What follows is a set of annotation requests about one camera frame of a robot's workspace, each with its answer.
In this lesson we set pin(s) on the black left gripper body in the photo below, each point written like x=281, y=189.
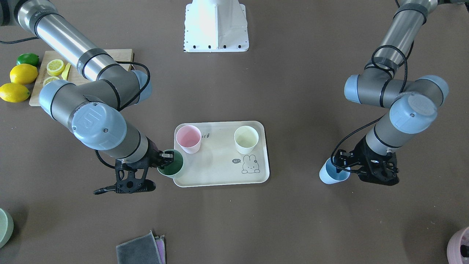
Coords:
x=358, y=153

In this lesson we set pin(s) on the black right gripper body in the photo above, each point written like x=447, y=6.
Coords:
x=152, y=154

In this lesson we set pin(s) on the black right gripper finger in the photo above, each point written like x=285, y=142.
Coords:
x=166, y=157

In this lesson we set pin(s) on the green cup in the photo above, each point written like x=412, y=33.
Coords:
x=173, y=170

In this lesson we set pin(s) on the pink cup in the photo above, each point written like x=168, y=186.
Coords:
x=189, y=138

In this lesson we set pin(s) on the light blue cup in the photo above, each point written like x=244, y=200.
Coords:
x=329, y=175

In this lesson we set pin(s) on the white cup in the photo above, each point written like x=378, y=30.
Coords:
x=246, y=138

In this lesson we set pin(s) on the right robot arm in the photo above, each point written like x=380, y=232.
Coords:
x=92, y=111

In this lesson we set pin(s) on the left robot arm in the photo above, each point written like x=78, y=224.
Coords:
x=384, y=83

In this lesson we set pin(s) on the beige rabbit tray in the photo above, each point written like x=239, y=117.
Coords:
x=218, y=162

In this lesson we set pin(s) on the grey folded cloth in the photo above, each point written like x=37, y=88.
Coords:
x=148, y=249

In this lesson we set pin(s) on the wooden cutting board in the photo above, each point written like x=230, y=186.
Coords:
x=73, y=75

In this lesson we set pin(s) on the pink bowl with ice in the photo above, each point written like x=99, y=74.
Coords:
x=457, y=247

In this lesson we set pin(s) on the yellow plastic knife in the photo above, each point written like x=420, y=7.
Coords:
x=65, y=73

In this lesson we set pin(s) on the lemon slice lower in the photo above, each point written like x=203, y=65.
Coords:
x=50, y=79

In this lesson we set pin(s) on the lemon slice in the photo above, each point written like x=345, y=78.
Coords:
x=50, y=79
x=55, y=67

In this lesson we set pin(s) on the green bowl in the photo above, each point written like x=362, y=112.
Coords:
x=6, y=227

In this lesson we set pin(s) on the lemon slice upper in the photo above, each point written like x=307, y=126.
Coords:
x=55, y=67

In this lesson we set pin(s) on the whole lemon lower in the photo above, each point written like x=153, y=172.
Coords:
x=23, y=74

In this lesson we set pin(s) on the green lime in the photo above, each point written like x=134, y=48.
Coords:
x=28, y=58

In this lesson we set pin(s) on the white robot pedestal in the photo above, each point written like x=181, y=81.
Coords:
x=215, y=26

